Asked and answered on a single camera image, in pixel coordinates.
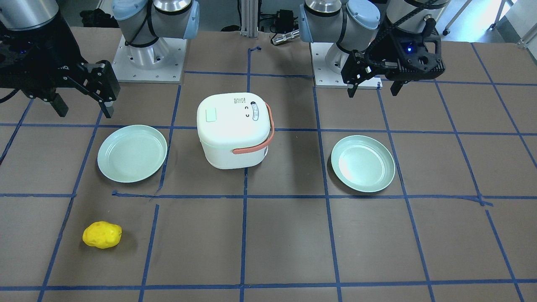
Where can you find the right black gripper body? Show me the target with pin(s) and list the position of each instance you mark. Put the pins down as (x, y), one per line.
(49, 63)

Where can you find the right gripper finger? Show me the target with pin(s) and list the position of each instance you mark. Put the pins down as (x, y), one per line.
(99, 81)
(57, 103)

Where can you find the aluminium frame post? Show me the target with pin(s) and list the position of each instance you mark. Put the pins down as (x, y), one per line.
(249, 14)

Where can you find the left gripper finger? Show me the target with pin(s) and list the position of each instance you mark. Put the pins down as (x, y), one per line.
(355, 71)
(397, 86)

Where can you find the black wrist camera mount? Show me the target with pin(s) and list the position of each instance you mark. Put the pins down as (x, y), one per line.
(419, 54)

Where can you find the green plate near potato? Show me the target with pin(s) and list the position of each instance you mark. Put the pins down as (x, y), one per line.
(132, 153)

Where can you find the white rice cooker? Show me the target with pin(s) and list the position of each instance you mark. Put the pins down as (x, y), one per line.
(235, 129)

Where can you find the green plate far side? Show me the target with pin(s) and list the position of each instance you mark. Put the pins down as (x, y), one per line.
(363, 163)

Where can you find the metal connector plug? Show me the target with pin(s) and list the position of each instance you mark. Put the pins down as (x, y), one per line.
(282, 38)

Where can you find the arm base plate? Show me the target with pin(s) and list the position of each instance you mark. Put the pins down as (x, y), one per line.
(161, 62)
(328, 60)

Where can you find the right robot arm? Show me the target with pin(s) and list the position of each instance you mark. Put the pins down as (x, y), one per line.
(142, 22)

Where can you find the black power adapter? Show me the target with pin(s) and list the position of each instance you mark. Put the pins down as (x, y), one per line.
(284, 21)

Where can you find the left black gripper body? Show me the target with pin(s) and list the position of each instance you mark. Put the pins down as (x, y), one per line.
(382, 53)

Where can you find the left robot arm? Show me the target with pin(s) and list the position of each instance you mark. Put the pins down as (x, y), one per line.
(353, 25)

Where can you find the yellow toy potato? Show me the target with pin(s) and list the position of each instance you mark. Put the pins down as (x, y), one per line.
(102, 235)

